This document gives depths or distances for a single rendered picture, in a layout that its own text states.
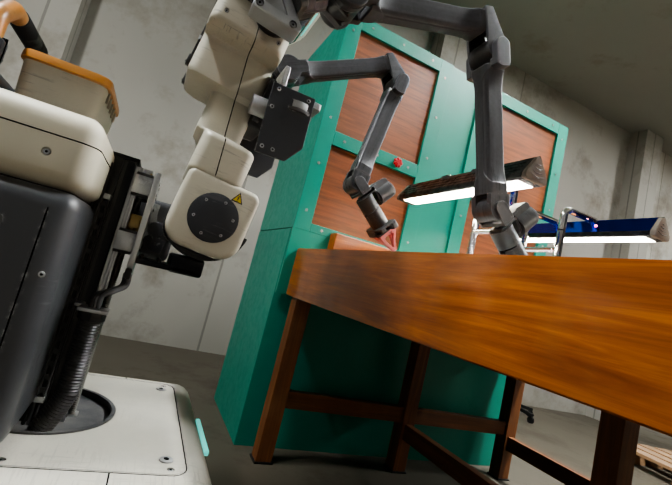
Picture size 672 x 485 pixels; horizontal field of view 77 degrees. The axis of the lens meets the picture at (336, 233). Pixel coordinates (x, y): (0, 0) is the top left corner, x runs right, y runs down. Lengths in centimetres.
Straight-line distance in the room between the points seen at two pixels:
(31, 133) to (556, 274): 79
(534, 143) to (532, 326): 187
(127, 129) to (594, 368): 301
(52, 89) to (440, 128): 157
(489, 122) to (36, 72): 93
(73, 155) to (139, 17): 277
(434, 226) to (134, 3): 255
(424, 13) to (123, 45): 261
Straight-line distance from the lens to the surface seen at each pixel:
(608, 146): 578
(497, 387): 237
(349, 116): 185
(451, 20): 112
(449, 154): 209
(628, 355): 61
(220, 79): 101
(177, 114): 327
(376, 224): 134
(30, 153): 78
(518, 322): 71
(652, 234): 164
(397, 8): 105
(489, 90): 112
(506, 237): 108
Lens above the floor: 64
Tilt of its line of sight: 7 degrees up
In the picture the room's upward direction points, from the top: 14 degrees clockwise
